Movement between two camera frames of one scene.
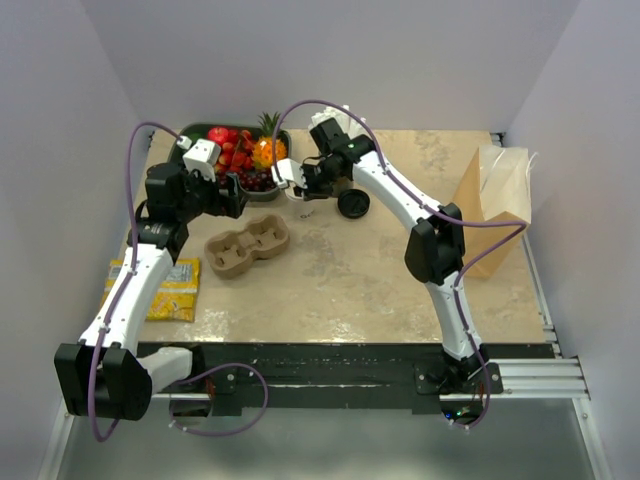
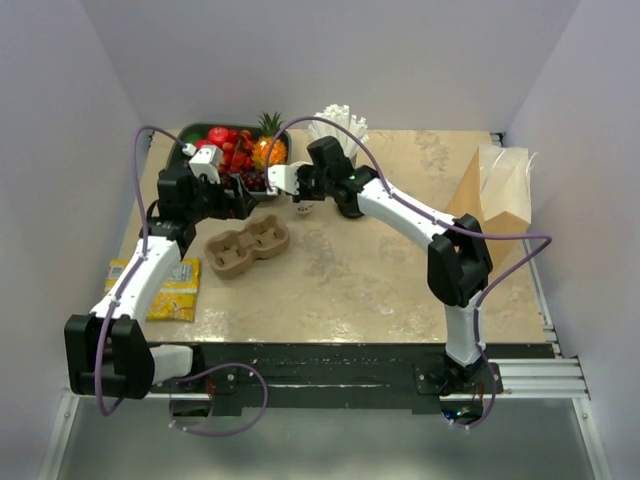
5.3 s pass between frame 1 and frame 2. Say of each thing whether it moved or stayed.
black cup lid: stayed
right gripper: stayed
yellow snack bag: stayed
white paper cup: moved
